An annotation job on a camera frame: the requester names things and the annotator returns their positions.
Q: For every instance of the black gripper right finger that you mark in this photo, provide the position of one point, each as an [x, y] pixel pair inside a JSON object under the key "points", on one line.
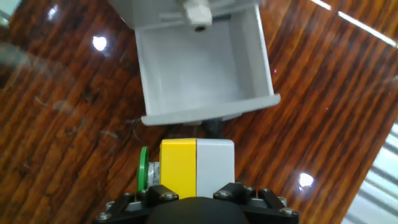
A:
{"points": [[267, 205]]}

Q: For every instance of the yellow grey push-button box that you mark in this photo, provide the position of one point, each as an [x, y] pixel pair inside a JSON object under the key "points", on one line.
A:
{"points": [[199, 165]]}

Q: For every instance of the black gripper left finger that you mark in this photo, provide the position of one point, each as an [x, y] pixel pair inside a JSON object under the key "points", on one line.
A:
{"points": [[124, 208]]}

